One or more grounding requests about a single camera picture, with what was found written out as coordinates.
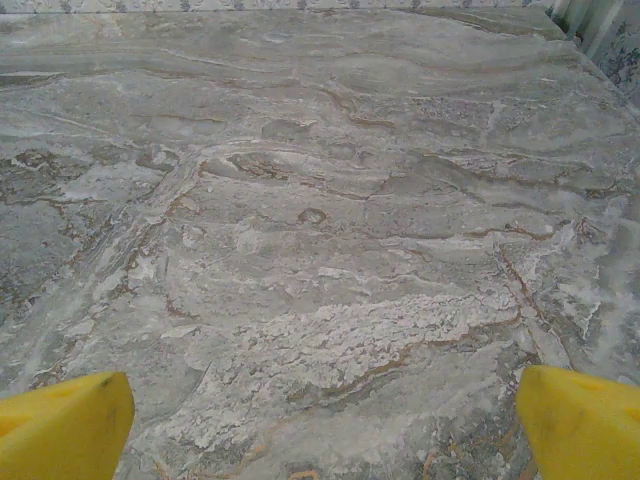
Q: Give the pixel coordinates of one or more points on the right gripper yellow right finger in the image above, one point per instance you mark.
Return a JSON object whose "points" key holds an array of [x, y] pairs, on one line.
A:
{"points": [[580, 430]]}

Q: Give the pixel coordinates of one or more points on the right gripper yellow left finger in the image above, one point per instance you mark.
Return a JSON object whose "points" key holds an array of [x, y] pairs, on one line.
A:
{"points": [[65, 430]]}

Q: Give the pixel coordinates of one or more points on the aluminium corner frame post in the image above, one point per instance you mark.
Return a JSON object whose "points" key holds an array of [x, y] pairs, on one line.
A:
{"points": [[597, 30]]}

